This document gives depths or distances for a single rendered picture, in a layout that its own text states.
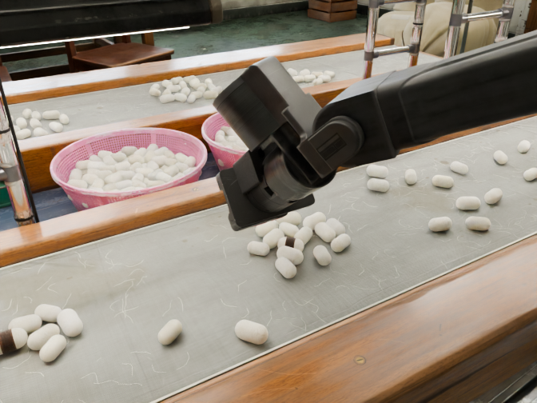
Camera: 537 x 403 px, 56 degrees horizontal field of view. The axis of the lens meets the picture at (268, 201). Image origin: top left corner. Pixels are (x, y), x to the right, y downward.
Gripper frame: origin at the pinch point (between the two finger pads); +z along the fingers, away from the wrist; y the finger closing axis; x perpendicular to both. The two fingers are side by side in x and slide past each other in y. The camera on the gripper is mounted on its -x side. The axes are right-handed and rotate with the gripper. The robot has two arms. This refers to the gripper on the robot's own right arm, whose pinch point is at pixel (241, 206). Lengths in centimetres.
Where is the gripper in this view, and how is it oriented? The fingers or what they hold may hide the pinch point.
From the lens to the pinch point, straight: 64.3
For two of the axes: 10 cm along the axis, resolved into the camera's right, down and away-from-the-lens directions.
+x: 3.3, 9.4, -1.1
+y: -8.6, 2.5, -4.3
